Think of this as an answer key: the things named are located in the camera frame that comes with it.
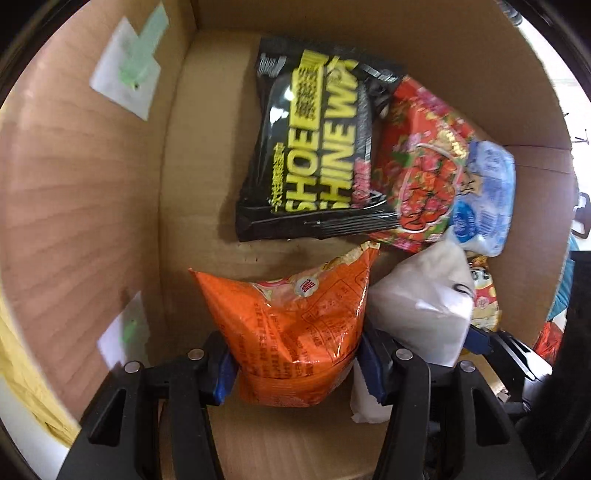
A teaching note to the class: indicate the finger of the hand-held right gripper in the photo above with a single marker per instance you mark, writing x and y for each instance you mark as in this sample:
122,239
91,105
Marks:
482,340

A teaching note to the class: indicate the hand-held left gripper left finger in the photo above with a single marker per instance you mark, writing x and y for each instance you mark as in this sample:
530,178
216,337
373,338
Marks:
222,374

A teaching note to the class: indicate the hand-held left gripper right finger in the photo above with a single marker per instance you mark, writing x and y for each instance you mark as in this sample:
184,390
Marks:
372,370

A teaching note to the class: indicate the small yellow snack packet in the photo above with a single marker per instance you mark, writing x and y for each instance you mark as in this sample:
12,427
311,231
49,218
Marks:
485,295

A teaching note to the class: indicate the white soft packet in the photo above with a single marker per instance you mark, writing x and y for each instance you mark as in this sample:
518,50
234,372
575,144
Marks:
415,304

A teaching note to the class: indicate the orange snack packet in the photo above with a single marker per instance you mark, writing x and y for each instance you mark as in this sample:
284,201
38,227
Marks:
295,332

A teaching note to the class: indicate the light blue tissue packet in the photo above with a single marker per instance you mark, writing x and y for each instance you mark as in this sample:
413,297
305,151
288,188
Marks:
485,198

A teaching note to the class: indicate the red snack packet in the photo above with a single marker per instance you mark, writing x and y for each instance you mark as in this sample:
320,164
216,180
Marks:
415,175

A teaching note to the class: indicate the cardboard box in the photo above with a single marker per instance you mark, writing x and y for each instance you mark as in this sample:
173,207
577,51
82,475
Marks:
92,194

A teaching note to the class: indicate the black and yellow packet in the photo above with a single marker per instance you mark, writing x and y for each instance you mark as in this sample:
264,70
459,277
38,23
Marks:
314,147

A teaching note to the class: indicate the red bag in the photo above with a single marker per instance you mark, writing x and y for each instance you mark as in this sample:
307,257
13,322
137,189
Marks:
547,344

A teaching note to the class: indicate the yellow tablecloth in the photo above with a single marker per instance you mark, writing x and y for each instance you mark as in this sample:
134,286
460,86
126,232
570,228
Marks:
32,383

